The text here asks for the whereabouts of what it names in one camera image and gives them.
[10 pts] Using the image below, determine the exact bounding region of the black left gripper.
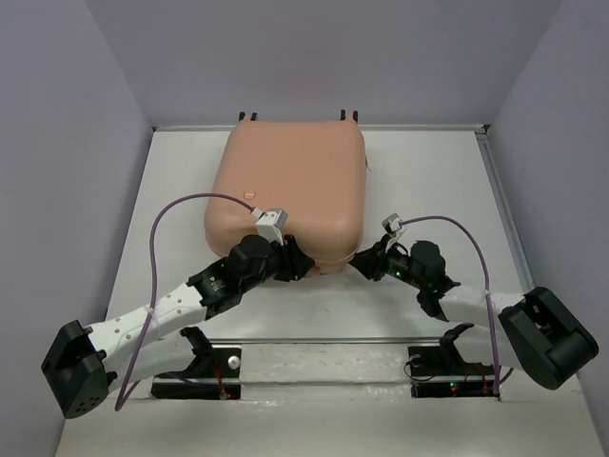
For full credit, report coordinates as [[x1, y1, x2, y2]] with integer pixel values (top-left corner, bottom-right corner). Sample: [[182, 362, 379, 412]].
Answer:
[[240, 232, 314, 292]]

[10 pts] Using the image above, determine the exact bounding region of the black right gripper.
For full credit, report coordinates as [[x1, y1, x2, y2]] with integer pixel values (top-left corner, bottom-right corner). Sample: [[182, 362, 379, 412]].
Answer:
[[345, 233, 425, 290]]

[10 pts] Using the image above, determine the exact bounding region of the pink hard-shell suitcase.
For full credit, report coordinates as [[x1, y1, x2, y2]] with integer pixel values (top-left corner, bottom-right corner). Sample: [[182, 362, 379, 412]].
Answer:
[[204, 111, 367, 274]]

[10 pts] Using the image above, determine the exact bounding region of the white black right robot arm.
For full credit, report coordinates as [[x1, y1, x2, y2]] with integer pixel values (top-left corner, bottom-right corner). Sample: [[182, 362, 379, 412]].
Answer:
[[349, 238, 599, 390]]

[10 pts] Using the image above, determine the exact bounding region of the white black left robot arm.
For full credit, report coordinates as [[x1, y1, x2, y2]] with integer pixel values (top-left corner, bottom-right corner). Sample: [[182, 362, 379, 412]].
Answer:
[[41, 235, 315, 419]]

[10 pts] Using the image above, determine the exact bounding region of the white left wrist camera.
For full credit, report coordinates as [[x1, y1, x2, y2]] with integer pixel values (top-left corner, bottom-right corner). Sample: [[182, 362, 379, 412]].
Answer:
[[255, 209, 288, 246]]

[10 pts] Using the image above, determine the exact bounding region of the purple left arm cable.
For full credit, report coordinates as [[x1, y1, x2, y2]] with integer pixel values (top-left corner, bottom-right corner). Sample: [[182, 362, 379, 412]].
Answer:
[[113, 192, 261, 413]]

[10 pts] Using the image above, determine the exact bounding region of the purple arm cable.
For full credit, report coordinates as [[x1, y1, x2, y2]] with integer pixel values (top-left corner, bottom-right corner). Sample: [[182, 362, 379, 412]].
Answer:
[[113, 192, 261, 413], [399, 215, 514, 395]]

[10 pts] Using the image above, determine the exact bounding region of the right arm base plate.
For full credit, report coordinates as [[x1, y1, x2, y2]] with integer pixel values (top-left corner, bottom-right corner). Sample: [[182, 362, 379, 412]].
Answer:
[[403, 346, 495, 399]]

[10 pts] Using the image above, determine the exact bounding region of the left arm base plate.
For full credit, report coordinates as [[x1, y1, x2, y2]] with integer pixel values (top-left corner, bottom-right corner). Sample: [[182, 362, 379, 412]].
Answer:
[[150, 345, 243, 401]]

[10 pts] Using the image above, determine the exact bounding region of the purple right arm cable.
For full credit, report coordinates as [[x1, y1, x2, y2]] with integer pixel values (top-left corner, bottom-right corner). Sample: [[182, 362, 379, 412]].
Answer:
[[399, 215, 514, 395]]

